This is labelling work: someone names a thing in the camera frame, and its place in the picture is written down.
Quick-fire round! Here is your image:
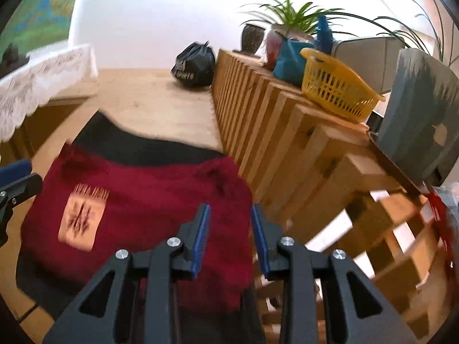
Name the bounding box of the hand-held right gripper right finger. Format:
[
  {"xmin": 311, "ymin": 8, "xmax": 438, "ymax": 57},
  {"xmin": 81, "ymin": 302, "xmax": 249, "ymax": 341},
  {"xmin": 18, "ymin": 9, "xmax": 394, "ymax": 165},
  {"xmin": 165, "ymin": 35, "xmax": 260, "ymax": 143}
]
[{"xmin": 250, "ymin": 204, "xmax": 421, "ymax": 344}]

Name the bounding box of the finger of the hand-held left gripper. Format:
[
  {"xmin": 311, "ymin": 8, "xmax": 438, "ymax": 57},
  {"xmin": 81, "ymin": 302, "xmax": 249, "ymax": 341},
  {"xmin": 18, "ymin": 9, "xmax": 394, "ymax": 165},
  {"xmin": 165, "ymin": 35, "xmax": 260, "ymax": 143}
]
[
  {"xmin": 0, "ymin": 160, "xmax": 32, "ymax": 189},
  {"xmin": 0, "ymin": 173, "xmax": 43, "ymax": 245}
]

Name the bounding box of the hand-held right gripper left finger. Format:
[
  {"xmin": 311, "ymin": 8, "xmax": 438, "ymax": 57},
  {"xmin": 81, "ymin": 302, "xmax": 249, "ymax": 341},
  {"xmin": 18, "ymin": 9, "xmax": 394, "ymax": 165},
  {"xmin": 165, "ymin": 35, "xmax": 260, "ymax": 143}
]
[{"xmin": 42, "ymin": 204, "xmax": 211, "ymax": 344}]

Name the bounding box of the maroon knitted garment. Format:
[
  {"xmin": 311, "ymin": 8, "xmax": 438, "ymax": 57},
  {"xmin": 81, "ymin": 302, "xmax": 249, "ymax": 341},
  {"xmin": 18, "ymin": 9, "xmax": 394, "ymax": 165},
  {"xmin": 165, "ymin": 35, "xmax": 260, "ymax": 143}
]
[{"xmin": 20, "ymin": 142, "xmax": 255, "ymax": 312}]

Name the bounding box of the stack of folded clothes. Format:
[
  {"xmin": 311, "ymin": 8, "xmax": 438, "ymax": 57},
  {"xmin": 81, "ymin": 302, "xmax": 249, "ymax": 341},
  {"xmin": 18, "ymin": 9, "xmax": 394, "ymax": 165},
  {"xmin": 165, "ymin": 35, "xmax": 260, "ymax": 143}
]
[{"xmin": 15, "ymin": 111, "xmax": 267, "ymax": 344}]

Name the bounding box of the wooden low table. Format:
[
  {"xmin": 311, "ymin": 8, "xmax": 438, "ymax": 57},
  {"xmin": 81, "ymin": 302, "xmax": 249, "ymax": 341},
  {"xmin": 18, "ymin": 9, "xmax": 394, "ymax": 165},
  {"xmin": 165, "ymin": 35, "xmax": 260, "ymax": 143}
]
[{"xmin": 0, "ymin": 95, "xmax": 90, "ymax": 165}]

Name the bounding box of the white lace tablecloth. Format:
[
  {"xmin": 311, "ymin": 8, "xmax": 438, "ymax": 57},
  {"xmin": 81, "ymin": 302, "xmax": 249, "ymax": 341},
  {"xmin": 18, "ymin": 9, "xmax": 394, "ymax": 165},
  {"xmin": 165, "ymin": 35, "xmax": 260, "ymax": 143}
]
[{"xmin": 0, "ymin": 43, "xmax": 100, "ymax": 144}]

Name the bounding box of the wooden slatted cabinet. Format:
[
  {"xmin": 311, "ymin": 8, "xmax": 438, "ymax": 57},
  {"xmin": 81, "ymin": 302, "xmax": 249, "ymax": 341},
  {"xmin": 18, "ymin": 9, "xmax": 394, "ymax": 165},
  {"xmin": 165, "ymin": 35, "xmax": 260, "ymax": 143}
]
[{"xmin": 210, "ymin": 48, "xmax": 454, "ymax": 344}]

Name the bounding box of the dark teapot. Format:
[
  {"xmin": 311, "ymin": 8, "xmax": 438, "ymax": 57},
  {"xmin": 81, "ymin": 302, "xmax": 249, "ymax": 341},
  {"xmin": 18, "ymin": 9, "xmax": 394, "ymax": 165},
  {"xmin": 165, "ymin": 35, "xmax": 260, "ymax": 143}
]
[{"xmin": 0, "ymin": 42, "xmax": 31, "ymax": 77}]

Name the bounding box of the yellow plastic basket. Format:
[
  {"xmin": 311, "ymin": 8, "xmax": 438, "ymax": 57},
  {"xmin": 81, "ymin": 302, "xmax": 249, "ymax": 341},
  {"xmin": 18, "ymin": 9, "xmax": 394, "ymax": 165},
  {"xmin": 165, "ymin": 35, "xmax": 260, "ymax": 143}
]
[{"xmin": 300, "ymin": 47, "xmax": 387, "ymax": 123}]

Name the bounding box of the blue bag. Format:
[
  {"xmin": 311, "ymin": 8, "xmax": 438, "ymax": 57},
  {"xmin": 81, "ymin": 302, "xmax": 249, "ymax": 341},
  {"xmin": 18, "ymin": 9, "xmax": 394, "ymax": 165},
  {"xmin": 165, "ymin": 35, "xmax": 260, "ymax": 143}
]
[{"xmin": 273, "ymin": 39, "xmax": 313, "ymax": 87}]

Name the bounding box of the red and white vase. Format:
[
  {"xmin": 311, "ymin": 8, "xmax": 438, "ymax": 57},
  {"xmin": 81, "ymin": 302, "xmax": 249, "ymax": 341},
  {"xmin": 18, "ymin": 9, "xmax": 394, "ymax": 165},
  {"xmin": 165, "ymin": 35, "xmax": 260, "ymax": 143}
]
[{"xmin": 263, "ymin": 25, "xmax": 289, "ymax": 73}]

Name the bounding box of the grey cloth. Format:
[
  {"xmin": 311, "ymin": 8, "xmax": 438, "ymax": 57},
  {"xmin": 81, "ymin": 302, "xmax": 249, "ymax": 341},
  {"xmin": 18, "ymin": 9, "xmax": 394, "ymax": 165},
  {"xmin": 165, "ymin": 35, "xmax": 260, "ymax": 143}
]
[{"xmin": 376, "ymin": 48, "xmax": 459, "ymax": 184}]

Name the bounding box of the dark ceramic vase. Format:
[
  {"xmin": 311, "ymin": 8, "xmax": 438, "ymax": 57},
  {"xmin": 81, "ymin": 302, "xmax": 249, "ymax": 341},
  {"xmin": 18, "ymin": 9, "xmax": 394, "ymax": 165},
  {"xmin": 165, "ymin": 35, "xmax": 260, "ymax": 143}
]
[{"xmin": 240, "ymin": 23, "xmax": 266, "ymax": 57}]

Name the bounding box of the grey box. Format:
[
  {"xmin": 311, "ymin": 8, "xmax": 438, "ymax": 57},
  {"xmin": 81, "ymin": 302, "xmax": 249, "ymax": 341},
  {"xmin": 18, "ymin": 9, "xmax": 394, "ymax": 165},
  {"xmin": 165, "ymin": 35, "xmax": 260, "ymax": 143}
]
[{"xmin": 330, "ymin": 36, "xmax": 407, "ymax": 95}]

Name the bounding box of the blue spray bottle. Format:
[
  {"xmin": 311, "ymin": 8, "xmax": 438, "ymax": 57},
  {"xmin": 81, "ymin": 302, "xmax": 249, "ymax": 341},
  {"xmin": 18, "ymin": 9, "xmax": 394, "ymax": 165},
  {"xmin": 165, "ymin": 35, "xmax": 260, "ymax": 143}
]
[{"xmin": 315, "ymin": 15, "xmax": 337, "ymax": 55}]

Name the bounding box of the tall green spider plant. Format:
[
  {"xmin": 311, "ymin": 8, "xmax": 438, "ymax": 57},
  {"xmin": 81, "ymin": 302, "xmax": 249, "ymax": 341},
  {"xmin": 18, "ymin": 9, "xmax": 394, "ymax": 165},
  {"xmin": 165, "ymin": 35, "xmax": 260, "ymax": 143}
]
[{"xmin": 344, "ymin": 0, "xmax": 453, "ymax": 67}]

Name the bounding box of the landscape wall painting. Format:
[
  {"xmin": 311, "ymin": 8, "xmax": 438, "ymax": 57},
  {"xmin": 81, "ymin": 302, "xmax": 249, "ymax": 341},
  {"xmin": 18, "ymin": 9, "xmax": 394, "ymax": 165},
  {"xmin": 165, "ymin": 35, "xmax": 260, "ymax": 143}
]
[{"xmin": 0, "ymin": 0, "xmax": 85, "ymax": 56}]

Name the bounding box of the black drawstring bag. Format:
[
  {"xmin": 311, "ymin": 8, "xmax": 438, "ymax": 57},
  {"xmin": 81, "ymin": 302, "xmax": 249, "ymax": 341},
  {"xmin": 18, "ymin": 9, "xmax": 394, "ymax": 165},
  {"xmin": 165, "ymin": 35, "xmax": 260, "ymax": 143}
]
[{"xmin": 170, "ymin": 41, "xmax": 216, "ymax": 89}]

